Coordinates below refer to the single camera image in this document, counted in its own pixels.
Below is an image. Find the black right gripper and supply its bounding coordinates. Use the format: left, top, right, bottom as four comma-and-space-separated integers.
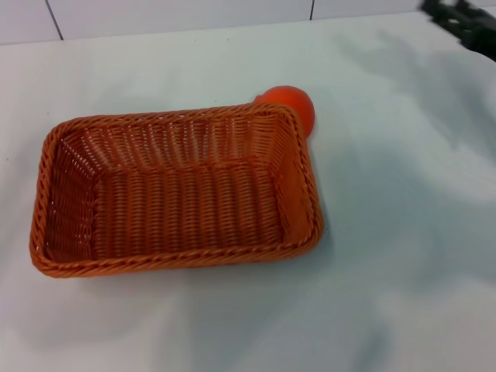
420, 0, 496, 62

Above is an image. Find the orange toy fruit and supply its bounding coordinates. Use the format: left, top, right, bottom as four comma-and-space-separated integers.
253, 85, 317, 139

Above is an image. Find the orange woven rectangular basket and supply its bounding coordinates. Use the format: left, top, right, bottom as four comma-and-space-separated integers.
29, 102, 326, 279

